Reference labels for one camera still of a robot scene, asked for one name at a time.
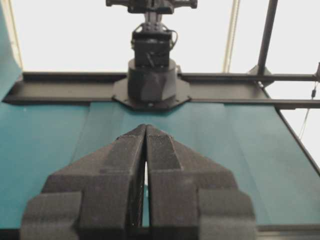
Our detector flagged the black table frame rail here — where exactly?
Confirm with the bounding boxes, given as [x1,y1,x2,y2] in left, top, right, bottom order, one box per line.
[0,223,320,240]
[1,71,320,111]

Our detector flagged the black vertical frame post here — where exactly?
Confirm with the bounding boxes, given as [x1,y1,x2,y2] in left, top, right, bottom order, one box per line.
[246,0,280,87]

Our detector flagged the blue-green backdrop cloth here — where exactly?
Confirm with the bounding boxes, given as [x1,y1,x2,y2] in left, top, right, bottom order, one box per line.
[0,0,24,101]

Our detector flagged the thin black hanging cable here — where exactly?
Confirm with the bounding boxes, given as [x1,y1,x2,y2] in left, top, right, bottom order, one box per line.
[301,81,320,141]

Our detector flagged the blue-green table cloth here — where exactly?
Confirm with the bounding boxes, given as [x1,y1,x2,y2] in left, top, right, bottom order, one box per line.
[0,99,320,230]

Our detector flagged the beige window frame strip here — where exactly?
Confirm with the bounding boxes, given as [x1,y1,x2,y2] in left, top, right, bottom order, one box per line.
[3,0,25,72]
[223,0,241,73]

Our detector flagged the black side frame rail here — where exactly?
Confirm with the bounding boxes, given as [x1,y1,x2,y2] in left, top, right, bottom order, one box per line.
[276,107,320,176]

